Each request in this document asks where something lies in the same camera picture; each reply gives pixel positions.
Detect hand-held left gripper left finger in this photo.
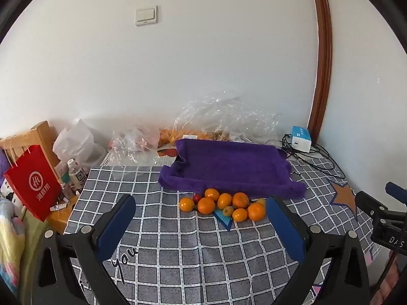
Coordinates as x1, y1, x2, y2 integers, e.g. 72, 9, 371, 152
32, 194, 137, 305

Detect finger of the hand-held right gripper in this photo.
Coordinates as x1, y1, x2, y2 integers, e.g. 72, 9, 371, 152
385, 182, 407, 204
354, 191, 389, 220

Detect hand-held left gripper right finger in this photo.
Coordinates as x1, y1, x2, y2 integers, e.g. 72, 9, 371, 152
266, 196, 371, 305

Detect round orange mandarin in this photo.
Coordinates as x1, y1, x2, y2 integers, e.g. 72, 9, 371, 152
232, 192, 250, 209
247, 202, 266, 222

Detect purple towel-covered tray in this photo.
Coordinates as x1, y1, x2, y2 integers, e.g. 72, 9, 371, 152
158, 139, 307, 199

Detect wooden bedside table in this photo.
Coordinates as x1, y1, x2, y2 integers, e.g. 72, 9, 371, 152
47, 193, 81, 234

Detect small clear bottle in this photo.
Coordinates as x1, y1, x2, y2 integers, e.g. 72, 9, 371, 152
60, 182, 75, 200

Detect clear water bottle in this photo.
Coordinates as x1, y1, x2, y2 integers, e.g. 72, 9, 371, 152
67, 159, 87, 192

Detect grey checked bed sheet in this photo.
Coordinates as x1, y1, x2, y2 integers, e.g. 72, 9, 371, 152
64, 156, 382, 305

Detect small clear plastic bag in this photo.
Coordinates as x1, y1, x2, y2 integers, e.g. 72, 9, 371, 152
109, 125, 161, 161

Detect white and blue box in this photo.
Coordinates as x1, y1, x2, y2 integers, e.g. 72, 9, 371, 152
292, 126, 313, 153

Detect white plastic bag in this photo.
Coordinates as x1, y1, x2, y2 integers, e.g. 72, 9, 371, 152
52, 119, 108, 170

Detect red paper bag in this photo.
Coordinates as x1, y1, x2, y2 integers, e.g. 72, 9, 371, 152
4, 145, 63, 223

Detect pastel fluffy blanket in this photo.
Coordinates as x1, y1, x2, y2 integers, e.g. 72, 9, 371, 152
0, 197, 48, 297

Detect wooden chair back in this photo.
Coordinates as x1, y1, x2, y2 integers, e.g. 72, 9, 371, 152
0, 121, 62, 183

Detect large clear plastic bag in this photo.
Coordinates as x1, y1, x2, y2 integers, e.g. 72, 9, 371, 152
159, 91, 283, 145

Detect tangled black cables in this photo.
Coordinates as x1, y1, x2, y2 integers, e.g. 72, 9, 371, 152
281, 134, 348, 179

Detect brown wooden door frame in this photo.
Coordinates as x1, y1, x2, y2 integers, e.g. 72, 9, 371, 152
308, 0, 333, 145

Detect white wall light switch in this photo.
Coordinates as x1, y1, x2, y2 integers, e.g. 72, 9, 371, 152
135, 5, 158, 26

